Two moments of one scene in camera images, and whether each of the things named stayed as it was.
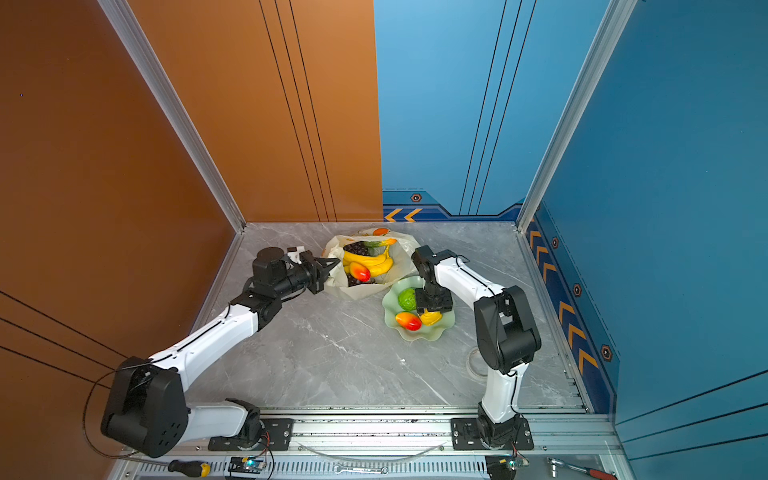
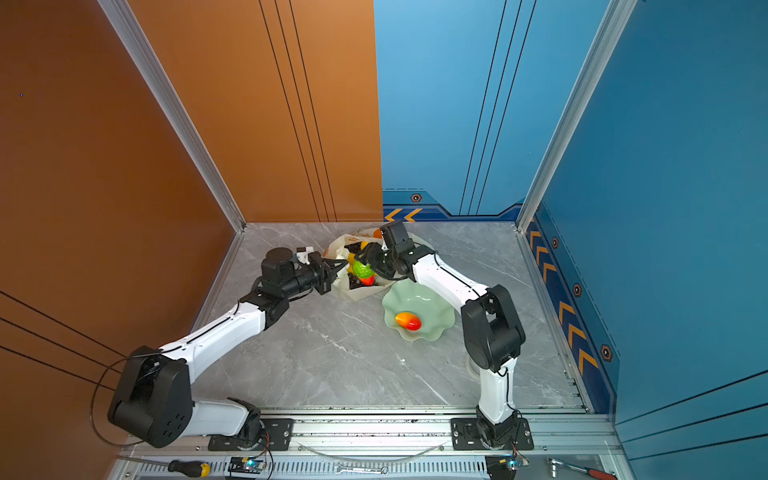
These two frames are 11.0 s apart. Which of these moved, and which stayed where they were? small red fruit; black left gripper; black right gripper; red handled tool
Moved: black right gripper
Stayed: black left gripper; small red fruit; red handled tool
